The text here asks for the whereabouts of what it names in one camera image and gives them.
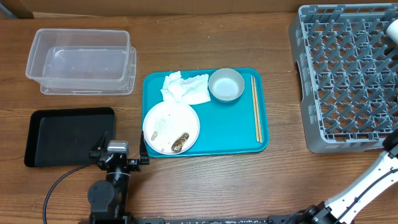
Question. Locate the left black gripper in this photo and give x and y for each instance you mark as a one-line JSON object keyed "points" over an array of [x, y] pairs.
{"points": [[144, 157]]}

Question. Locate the white paper napkin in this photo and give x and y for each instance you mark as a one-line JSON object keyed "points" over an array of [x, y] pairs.
{"points": [[191, 91]]}

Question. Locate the grey shallow bowl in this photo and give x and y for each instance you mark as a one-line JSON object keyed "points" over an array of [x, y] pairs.
{"points": [[226, 84]]}

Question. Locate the wooden chopstick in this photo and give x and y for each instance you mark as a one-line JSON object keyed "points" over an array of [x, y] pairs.
{"points": [[255, 110], [258, 118]]}

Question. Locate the white cup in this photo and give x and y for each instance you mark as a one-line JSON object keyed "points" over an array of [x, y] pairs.
{"points": [[392, 31]]}

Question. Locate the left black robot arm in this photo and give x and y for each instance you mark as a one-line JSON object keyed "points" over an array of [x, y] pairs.
{"points": [[108, 197]]}

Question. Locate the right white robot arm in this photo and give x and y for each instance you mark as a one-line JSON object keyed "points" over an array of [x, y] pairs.
{"points": [[343, 208]]}

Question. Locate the grey dishwasher rack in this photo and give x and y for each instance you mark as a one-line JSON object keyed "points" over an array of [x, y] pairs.
{"points": [[348, 73]]}

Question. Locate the small tan food scrap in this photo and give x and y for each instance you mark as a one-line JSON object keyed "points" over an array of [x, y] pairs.
{"points": [[154, 135]]}

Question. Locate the white round plate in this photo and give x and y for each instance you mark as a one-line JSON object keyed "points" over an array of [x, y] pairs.
{"points": [[170, 120]]}

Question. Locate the brown food scrap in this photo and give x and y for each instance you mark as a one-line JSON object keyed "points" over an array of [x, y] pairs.
{"points": [[178, 144]]}

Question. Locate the black plastic tray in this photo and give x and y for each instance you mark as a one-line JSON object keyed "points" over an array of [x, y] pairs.
{"points": [[65, 137]]}

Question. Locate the clear plastic storage bin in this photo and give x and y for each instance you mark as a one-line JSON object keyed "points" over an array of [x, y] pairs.
{"points": [[82, 62]]}

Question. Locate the teal serving tray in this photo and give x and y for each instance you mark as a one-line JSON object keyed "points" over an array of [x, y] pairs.
{"points": [[225, 128]]}

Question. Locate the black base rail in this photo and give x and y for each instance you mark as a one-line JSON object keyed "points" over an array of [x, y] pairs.
{"points": [[272, 219]]}

